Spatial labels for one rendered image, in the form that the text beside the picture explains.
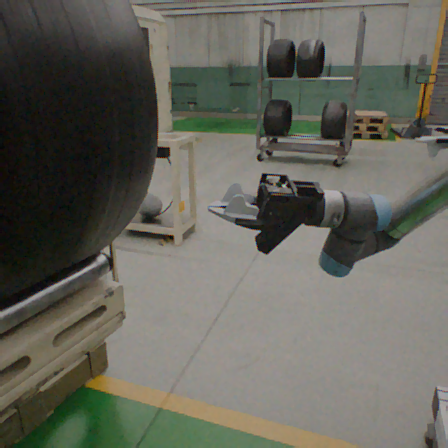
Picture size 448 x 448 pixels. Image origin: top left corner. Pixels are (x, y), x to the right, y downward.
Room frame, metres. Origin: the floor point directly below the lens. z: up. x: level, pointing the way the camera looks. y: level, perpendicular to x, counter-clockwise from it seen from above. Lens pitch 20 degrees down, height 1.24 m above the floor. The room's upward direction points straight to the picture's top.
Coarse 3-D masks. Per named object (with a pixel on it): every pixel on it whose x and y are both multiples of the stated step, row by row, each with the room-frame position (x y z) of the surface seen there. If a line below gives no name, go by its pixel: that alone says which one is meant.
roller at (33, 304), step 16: (96, 256) 0.69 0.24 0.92; (64, 272) 0.62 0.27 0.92; (80, 272) 0.64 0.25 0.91; (96, 272) 0.66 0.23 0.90; (32, 288) 0.57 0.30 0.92; (48, 288) 0.58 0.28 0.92; (64, 288) 0.60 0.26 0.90; (0, 304) 0.52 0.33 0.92; (16, 304) 0.53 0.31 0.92; (32, 304) 0.55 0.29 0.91; (48, 304) 0.57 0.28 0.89; (0, 320) 0.50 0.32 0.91; (16, 320) 0.52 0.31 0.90
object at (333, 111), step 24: (360, 24) 5.51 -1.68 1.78; (288, 48) 5.93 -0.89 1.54; (312, 48) 5.77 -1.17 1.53; (360, 48) 6.04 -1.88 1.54; (288, 72) 5.98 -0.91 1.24; (312, 72) 5.77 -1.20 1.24; (264, 120) 5.95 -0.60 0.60; (288, 120) 6.40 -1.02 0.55; (336, 120) 5.56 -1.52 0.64; (264, 144) 5.95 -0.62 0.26; (288, 144) 6.29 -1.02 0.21; (312, 144) 6.25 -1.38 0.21; (336, 144) 5.58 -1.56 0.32
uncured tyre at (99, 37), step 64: (0, 0) 0.46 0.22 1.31; (64, 0) 0.53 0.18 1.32; (128, 0) 0.66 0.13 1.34; (0, 64) 0.44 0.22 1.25; (64, 64) 0.49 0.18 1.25; (128, 64) 0.58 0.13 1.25; (0, 128) 0.43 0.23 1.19; (64, 128) 0.47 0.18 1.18; (128, 128) 0.56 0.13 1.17; (0, 192) 0.43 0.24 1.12; (64, 192) 0.47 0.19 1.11; (128, 192) 0.59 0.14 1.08; (0, 256) 0.45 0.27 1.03; (64, 256) 0.53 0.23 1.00
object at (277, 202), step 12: (264, 180) 0.76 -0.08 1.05; (288, 180) 0.74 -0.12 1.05; (264, 192) 0.72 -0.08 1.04; (276, 192) 0.70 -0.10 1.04; (288, 192) 0.71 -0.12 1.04; (300, 192) 0.74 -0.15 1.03; (312, 192) 0.75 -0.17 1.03; (324, 192) 0.73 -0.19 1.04; (264, 204) 0.70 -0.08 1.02; (276, 204) 0.70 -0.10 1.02; (288, 204) 0.70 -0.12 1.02; (300, 204) 0.73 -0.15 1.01; (312, 204) 0.74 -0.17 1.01; (264, 216) 0.71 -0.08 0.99; (276, 216) 0.71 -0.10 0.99; (288, 216) 0.71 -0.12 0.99; (300, 216) 0.74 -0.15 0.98; (312, 216) 0.73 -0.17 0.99; (276, 228) 0.72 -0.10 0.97
